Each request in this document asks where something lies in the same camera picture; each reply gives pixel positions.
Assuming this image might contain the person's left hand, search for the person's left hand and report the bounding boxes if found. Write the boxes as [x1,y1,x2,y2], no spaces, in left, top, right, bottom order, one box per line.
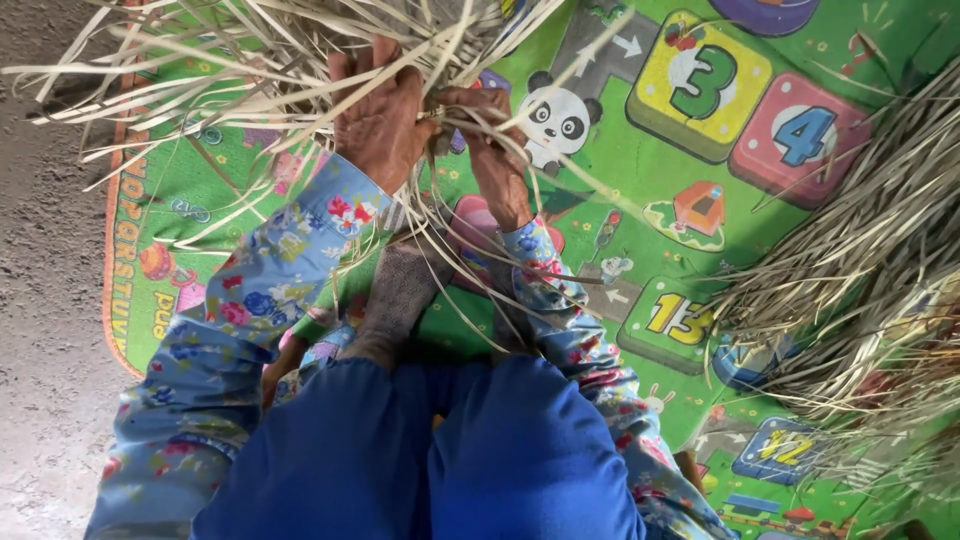
[327,36,441,198]

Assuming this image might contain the person's right hand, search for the person's right hand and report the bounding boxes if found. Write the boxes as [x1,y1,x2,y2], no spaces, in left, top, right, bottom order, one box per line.
[438,85,537,233]

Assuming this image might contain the woven dried leaf strips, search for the woven dried leaf strips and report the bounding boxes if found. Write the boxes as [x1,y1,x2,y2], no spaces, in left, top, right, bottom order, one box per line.
[0,0,639,355]

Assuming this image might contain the colourful children's play mat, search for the colourful children's play mat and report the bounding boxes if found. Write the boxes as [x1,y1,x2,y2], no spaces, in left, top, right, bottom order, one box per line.
[101,0,960,540]

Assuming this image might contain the person's grey patterned leg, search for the person's grey patterned leg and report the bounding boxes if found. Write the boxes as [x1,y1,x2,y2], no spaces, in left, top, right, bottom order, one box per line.
[339,238,456,370]

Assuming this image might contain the person's blue trousers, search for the person's blue trousers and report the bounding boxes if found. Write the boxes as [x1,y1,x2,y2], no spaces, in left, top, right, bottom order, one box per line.
[189,354,648,540]

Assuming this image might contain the heap of dried leaf strips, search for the heap of dried leaf strips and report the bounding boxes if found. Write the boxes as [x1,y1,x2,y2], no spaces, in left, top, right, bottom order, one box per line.
[703,58,960,515]

